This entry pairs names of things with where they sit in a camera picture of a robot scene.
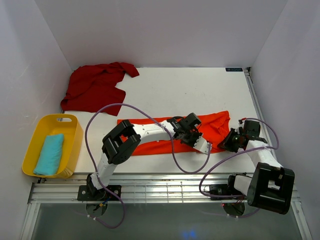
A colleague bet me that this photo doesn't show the orange t shirt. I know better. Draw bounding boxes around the orange t shirt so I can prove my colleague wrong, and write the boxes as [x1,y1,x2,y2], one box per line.
[116,110,235,156]

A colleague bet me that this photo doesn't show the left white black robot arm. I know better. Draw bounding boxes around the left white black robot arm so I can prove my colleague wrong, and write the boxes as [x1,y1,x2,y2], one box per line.
[86,113,209,200]

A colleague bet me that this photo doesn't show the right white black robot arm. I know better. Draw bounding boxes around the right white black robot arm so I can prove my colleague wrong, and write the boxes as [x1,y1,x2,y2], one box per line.
[218,118,295,215]

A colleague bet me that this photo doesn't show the blue table label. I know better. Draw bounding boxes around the blue table label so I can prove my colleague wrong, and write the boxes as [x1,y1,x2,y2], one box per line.
[225,67,243,72]

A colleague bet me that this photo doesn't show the dark red t shirt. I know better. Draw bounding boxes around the dark red t shirt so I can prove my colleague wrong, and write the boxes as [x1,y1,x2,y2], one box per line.
[60,62,140,113]

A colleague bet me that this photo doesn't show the yellow plastic tray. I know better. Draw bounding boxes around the yellow plastic tray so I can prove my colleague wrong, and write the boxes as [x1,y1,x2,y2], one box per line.
[22,113,84,178]

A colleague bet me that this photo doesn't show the teal folded t shirt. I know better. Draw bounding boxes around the teal folded t shirt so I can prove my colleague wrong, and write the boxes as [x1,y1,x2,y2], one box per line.
[33,133,64,176]

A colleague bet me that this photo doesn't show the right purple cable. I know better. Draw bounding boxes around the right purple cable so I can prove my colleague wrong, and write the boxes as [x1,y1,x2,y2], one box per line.
[198,117,280,219]

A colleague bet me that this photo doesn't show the purple cable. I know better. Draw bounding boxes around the purple cable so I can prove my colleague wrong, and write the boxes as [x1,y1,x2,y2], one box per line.
[84,102,212,229]
[198,117,280,219]

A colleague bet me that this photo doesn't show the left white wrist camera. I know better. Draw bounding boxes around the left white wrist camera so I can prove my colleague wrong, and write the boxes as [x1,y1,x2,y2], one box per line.
[193,136,211,155]

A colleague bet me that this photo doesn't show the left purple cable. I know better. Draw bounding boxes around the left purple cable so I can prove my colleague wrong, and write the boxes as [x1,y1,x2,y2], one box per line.
[84,102,212,229]

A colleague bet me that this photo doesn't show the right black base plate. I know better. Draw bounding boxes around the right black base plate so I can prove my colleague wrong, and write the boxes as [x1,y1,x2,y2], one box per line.
[206,184,249,200]

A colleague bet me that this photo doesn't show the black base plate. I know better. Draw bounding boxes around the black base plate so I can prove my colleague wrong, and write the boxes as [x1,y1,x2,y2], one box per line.
[76,185,122,202]
[206,184,249,200]

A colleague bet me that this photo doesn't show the aluminium rail frame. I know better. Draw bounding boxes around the aluminium rail frame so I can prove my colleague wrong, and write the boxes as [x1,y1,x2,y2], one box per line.
[21,67,312,240]

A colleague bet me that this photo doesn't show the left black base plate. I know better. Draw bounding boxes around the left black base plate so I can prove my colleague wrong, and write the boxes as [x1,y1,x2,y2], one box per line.
[76,185,122,202]

